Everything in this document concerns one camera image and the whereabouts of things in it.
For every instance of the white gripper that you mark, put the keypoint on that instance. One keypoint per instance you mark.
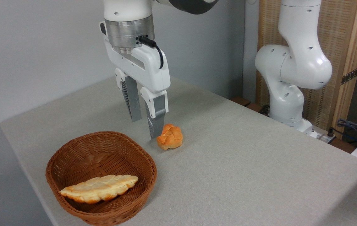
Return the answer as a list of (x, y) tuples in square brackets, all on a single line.
[(147, 70)]

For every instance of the round orange bread roll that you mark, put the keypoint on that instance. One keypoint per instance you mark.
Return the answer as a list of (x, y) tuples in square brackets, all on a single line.
[(170, 137)]

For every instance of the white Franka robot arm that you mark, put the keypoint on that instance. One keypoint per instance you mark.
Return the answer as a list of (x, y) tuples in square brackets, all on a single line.
[(298, 62)]

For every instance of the brown wicker basket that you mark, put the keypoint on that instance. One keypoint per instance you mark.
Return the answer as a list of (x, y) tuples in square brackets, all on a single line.
[(81, 157)]

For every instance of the long braided bread loaf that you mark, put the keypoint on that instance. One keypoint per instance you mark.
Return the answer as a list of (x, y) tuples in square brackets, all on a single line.
[(100, 188)]

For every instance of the black plug connector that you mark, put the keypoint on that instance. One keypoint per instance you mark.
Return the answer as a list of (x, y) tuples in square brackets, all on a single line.
[(331, 135)]

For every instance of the black screen hinge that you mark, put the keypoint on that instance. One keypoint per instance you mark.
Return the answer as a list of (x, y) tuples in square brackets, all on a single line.
[(350, 75)]

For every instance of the wooden woven folding screen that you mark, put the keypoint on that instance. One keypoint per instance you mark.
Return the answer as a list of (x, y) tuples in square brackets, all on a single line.
[(338, 31)]

